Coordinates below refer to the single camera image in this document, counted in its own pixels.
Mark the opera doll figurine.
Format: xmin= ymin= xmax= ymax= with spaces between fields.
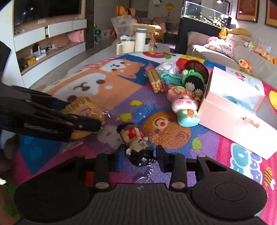
xmin=117 ymin=122 xmax=157 ymax=167

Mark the teal squishy toy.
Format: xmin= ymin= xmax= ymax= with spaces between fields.
xmin=177 ymin=109 xmax=200 ymax=128

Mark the packaged round bread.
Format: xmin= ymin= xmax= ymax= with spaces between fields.
xmin=62 ymin=96 xmax=107 ymax=141

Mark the green crochet hat doll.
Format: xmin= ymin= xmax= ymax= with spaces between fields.
xmin=181 ymin=69 xmax=206 ymax=98

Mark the pink cardboard box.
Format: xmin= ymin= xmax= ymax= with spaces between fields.
xmin=198 ymin=67 xmax=276 ymax=160

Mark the biscuit stick pack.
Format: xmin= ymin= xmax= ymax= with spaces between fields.
xmin=145 ymin=64 xmax=164 ymax=93

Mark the blue white cotton pad pack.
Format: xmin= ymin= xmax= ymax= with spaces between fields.
xmin=223 ymin=95 xmax=254 ymax=113

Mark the white pink plastic bag bundle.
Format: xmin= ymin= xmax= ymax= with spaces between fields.
xmin=155 ymin=62 xmax=179 ymax=75

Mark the pink pig squishy toy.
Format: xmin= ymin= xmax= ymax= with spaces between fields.
xmin=167 ymin=86 xmax=198 ymax=114

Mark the brown round toy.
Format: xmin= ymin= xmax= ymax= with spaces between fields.
xmin=184 ymin=60 xmax=209 ymax=84

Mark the white wooden tv cabinet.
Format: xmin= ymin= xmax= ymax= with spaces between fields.
xmin=1 ymin=1 xmax=87 ymax=88

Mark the colourful cartoon play mat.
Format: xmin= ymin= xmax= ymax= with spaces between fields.
xmin=12 ymin=52 xmax=276 ymax=224

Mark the black television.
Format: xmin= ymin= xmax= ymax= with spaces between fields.
xmin=14 ymin=0 xmax=81 ymax=25

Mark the beige mug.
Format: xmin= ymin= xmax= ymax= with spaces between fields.
xmin=116 ymin=39 xmax=135 ymax=55

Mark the orange clownfish plush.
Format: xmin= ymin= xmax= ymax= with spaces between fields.
xmin=238 ymin=59 xmax=252 ymax=73

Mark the pink clothes pile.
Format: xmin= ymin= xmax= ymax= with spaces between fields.
xmin=204 ymin=37 xmax=234 ymax=58

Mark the white thermos bottle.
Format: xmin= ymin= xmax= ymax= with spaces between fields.
xmin=134 ymin=29 xmax=146 ymax=52

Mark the beige sofa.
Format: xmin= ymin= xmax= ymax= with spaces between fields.
xmin=186 ymin=44 xmax=276 ymax=88

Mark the woven basket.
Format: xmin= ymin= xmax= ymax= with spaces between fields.
xmin=131 ymin=23 xmax=155 ymax=38

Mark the yellow tiger plush chair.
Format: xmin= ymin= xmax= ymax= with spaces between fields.
xmin=115 ymin=5 xmax=136 ymax=17

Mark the black fish tank cabinet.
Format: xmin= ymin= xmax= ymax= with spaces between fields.
xmin=175 ymin=17 xmax=221 ymax=54

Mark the orange plush toy row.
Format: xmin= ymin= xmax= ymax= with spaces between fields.
xmin=244 ymin=41 xmax=277 ymax=65

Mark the yellow pillow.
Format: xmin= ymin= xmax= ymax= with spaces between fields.
xmin=227 ymin=28 xmax=252 ymax=37

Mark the glass fish tank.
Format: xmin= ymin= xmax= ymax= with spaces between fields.
xmin=181 ymin=1 xmax=231 ymax=28

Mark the red gold framed picture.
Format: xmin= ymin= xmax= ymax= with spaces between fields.
xmin=236 ymin=0 xmax=260 ymax=23

